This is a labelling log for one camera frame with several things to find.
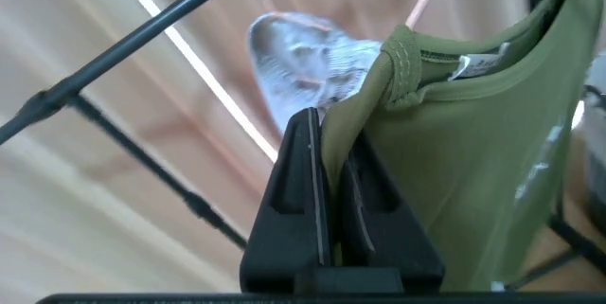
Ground black clothes rack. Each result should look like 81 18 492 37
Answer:
0 0 606 292

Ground green shirt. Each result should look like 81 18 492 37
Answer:
320 0 605 294

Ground pale grey shorts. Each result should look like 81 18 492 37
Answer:
246 9 384 135

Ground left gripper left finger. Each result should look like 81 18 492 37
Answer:
239 107 333 295

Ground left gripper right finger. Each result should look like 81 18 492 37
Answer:
338 131 446 294

